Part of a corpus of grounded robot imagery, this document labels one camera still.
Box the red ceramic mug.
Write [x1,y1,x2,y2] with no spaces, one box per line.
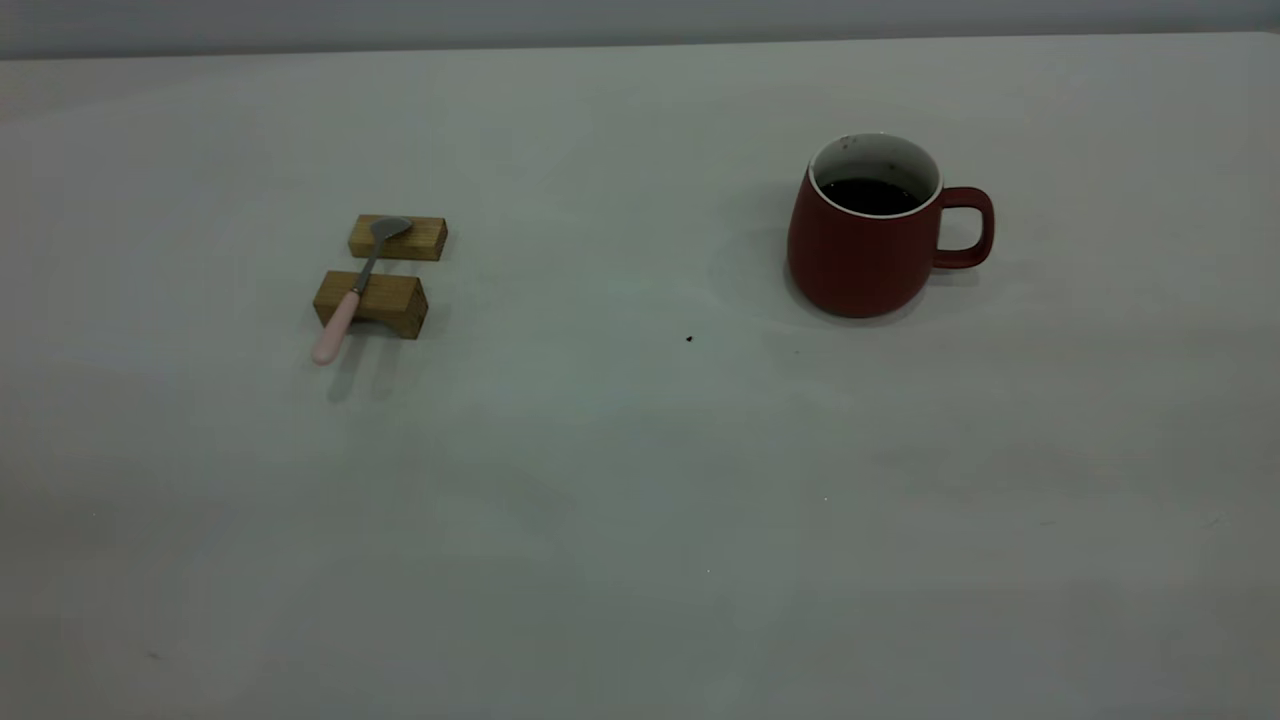
[787,132,996,319]

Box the pink-handled metal spoon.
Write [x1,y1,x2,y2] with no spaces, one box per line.
[311,216,413,366]

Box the dark coffee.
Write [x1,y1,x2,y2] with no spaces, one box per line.
[820,178,926,217]

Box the flat wooden block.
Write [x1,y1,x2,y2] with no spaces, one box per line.
[348,214,449,262]

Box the arched wooden block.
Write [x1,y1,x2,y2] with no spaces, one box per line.
[313,270,430,340]

